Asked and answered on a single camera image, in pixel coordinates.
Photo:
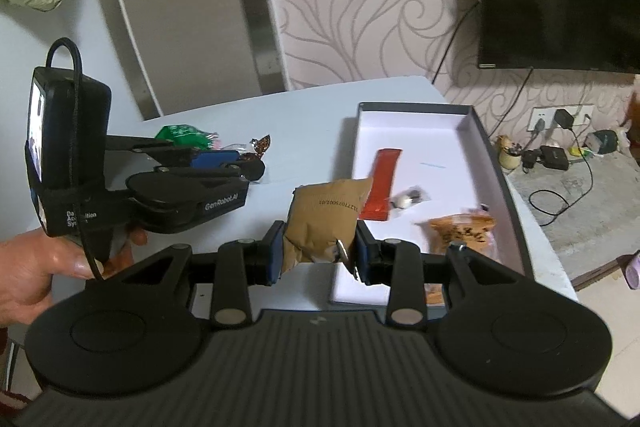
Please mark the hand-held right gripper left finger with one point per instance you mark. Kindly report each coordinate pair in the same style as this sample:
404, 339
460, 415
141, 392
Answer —
274, 257

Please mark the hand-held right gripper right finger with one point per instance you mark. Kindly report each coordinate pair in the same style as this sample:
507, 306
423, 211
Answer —
362, 257

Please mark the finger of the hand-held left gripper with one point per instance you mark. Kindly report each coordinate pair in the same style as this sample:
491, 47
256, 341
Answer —
252, 171
215, 158

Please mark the brown shiny candy wrapper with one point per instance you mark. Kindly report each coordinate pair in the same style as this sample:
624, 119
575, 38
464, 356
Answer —
260, 144

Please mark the large green snack bag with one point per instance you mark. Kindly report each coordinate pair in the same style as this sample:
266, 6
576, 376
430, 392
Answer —
185, 134

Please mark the brown paper snack packet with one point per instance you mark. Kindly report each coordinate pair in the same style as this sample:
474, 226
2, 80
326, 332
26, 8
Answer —
325, 217

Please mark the red-orange snack packet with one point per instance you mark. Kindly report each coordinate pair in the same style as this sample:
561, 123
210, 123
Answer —
382, 182

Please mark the dark grey box white inside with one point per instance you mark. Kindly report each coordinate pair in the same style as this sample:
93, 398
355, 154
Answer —
425, 132

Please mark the person's left hand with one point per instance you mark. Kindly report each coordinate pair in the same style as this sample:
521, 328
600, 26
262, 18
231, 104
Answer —
35, 267

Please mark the beige figurine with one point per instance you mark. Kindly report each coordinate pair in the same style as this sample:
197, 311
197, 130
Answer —
507, 154

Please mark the black power adapter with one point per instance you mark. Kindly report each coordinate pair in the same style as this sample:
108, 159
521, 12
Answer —
530, 158

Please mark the black router box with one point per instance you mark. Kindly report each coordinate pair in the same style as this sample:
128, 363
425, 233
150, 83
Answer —
555, 158

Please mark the grey plug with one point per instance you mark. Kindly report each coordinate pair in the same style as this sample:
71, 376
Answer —
540, 125

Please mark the yellow-green small item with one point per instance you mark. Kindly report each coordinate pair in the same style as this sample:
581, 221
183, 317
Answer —
578, 152

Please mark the grey stone cabinet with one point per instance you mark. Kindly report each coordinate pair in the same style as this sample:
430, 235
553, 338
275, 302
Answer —
600, 207

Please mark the black charger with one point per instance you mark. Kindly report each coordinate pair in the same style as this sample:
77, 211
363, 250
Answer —
565, 118

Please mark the dark grey device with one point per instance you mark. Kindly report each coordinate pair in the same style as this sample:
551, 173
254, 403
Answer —
602, 142

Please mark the light purple object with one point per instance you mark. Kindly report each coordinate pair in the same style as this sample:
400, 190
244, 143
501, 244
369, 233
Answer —
632, 269

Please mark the reddish-brown object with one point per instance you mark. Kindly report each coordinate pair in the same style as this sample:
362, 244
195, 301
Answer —
634, 112

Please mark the white wall outlet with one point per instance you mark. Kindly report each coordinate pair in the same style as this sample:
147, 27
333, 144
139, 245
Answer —
550, 112

